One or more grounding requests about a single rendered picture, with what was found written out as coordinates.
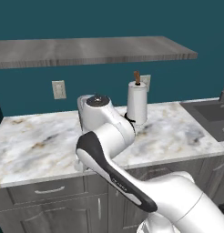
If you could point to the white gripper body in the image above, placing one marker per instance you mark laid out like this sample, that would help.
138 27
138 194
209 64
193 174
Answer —
79 165

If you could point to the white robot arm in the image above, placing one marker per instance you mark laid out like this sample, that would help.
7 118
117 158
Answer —
98 115

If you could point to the narrow grey drawer front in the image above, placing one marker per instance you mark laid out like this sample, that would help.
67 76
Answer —
96 183

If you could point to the grey cupboard door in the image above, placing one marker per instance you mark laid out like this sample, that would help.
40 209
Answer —
123 212
56 217
217 179

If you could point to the white paper towel roll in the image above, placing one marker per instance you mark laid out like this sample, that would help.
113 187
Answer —
137 103

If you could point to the brown paper towel holder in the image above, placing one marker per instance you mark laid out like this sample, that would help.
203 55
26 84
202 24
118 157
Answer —
137 77

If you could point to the dark grey sink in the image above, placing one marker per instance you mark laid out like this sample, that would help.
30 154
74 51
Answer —
211 118

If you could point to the grey metal tap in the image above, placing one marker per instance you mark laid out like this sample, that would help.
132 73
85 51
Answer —
223 91

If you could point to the white wall outlet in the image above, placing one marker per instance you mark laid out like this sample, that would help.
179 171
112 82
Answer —
59 89
146 80

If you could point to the grey wooden wall shelf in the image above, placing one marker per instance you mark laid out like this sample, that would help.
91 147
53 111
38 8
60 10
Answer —
86 51

